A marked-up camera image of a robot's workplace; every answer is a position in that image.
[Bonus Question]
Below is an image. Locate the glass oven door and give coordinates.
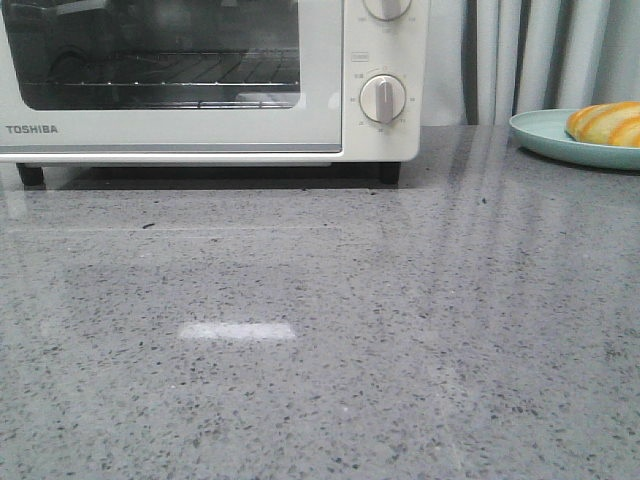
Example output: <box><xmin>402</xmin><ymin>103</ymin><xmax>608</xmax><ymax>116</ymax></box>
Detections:
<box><xmin>1</xmin><ymin>1</ymin><xmax>345</xmax><ymax>153</ymax></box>

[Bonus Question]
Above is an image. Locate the striped croissant bread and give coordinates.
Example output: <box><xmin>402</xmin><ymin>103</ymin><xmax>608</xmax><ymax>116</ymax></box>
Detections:
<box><xmin>565</xmin><ymin>101</ymin><xmax>639</xmax><ymax>148</ymax></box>

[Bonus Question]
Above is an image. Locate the lower oven control knob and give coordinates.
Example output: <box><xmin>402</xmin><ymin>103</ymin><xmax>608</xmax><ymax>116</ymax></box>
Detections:
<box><xmin>359</xmin><ymin>75</ymin><xmax>406</xmax><ymax>124</ymax></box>

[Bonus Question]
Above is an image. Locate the oven control knob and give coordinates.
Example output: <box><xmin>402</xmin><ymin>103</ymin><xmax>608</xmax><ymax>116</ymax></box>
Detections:
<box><xmin>359</xmin><ymin>75</ymin><xmax>406</xmax><ymax>124</ymax></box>
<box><xmin>363</xmin><ymin>0</ymin><xmax>411</xmax><ymax>21</ymax></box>

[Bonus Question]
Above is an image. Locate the upper oven control knob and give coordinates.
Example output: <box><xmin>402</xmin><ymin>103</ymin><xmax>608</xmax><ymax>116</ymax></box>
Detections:
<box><xmin>363</xmin><ymin>0</ymin><xmax>411</xmax><ymax>21</ymax></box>

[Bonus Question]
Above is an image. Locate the white Toshiba toaster oven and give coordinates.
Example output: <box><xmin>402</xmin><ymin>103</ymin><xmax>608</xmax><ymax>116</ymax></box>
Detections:
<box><xmin>1</xmin><ymin>1</ymin><xmax>429</xmax><ymax>185</ymax></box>

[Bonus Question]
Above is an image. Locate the grey pleated curtain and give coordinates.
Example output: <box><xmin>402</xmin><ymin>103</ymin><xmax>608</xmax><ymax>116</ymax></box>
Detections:
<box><xmin>421</xmin><ymin>0</ymin><xmax>639</xmax><ymax>126</ymax></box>

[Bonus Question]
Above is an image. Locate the teal round plate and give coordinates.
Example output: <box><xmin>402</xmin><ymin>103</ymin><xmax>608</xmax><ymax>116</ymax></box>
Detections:
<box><xmin>509</xmin><ymin>109</ymin><xmax>639</xmax><ymax>171</ymax></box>

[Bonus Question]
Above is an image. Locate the metal oven wire rack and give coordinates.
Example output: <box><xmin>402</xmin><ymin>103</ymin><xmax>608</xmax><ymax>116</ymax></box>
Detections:
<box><xmin>18</xmin><ymin>50</ymin><xmax>301</xmax><ymax>110</ymax></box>

